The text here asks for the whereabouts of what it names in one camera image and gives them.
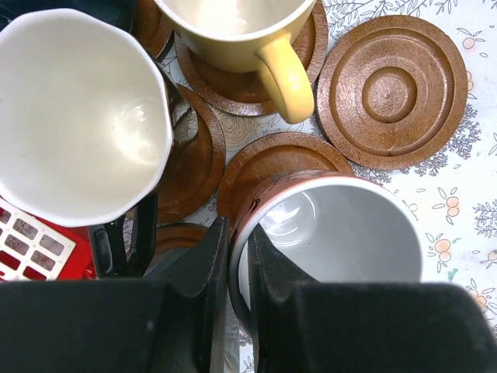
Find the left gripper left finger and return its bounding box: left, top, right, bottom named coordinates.
left=1, top=217, right=229, bottom=372

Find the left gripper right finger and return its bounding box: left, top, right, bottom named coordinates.
left=248, top=228, right=496, bottom=372

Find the pink floral mug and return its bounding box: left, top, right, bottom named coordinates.
left=228, top=169, right=423, bottom=332

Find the black mug white inside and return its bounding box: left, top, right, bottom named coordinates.
left=1, top=9, right=173, bottom=277

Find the cream mug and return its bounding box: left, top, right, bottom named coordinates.
left=156, top=1, right=315, bottom=124

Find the dark wooden coaster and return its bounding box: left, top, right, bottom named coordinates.
left=149, top=222, right=207, bottom=269

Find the red toy brick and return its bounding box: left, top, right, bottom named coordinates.
left=1, top=200, right=96, bottom=282

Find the floral table mat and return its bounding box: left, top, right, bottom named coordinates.
left=161, top=1, right=496, bottom=372

